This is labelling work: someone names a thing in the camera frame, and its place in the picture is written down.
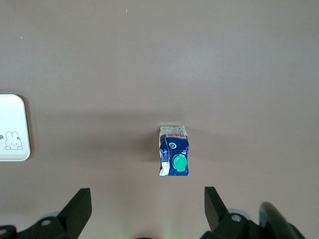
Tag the brown table cover sheet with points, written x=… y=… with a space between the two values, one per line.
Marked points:
x=149 y=62

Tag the white rabbit print tray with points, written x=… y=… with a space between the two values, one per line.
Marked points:
x=12 y=119

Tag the blue milk carton green cap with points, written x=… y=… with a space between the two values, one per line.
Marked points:
x=174 y=149

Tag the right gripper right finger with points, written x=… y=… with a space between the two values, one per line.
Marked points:
x=219 y=219

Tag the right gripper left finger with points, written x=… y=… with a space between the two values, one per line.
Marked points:
x=72 y=216

